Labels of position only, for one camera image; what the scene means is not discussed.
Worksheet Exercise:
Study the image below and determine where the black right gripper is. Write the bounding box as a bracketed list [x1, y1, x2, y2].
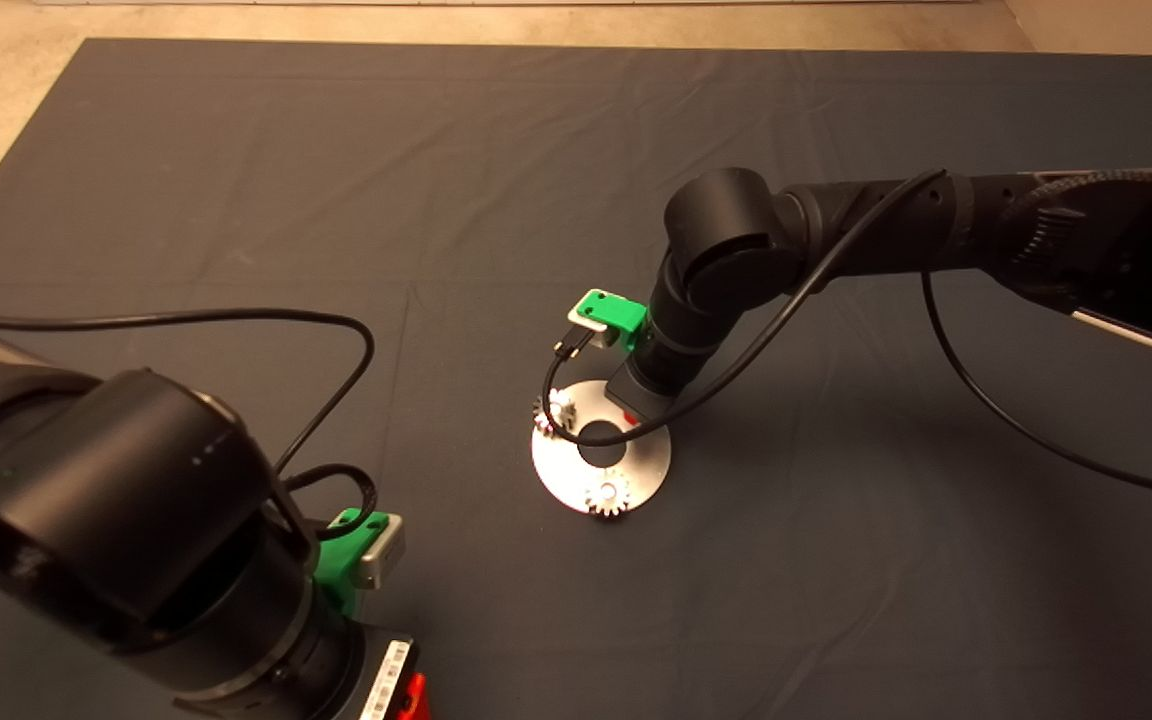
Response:
[604, 362, 679, 425]

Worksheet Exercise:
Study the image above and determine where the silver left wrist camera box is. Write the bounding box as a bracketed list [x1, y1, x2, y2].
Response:
[356, 513, 405, 589]

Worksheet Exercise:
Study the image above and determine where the thick braided black arm cable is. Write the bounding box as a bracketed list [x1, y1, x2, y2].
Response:
[1021, 170, 1152, 216]

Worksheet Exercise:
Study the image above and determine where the dark grey table cloth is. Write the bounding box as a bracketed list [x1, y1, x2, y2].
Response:
[0, 40, 1152, 720]

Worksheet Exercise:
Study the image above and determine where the black right camera cable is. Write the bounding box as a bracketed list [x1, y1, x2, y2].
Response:
[542, 168, 1152, 506]

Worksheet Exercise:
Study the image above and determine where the green right camera mount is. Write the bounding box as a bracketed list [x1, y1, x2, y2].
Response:
[576, 289, 649, 349]

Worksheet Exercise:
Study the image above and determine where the small steel planetary gear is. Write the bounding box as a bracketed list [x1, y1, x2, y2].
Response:
[532, 388, 578, 438]
[585, 478, 634, 519]

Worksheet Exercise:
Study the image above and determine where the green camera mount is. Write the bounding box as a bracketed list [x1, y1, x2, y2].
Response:
[576, 289, 649, 349]
[314, 508, 389, 616]

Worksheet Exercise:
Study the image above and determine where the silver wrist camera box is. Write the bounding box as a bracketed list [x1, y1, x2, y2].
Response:
[356, 513, 405, 589]
[567, 303, 622, 349]

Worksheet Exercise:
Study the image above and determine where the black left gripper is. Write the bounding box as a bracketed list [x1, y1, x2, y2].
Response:
[176, 635, 432, 720]

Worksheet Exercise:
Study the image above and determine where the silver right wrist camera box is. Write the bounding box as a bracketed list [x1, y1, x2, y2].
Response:
[567, 303, 622, 349]

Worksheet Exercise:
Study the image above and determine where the green left camera mount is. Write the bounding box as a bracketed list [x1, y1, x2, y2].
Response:
[314, 508, 389, 616]

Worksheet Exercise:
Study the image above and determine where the thin black left camera cable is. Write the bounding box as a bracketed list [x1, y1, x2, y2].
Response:
[0, 305, 379, 541]

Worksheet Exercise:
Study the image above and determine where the round metal carrier plate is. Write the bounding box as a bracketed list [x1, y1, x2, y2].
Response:
[530, 380, 673, 517]

